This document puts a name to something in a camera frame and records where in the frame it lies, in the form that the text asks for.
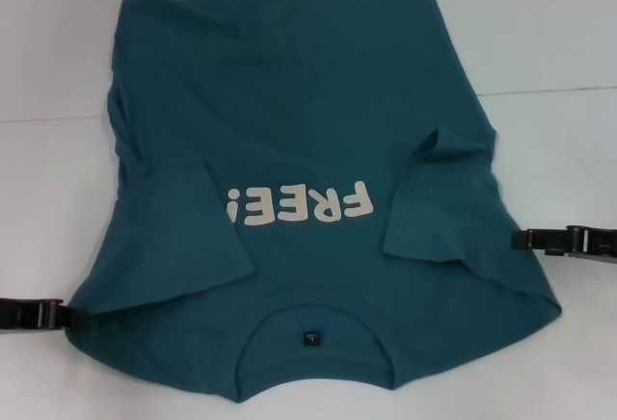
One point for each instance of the teal t-shirt with FREE print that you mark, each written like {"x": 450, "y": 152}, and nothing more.
{"x": 313, "y": 126}

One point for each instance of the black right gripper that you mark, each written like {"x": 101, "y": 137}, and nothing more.
{"x": 595, "y": 243}

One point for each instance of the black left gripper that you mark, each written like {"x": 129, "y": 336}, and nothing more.
{"x": 29, "y": 315}

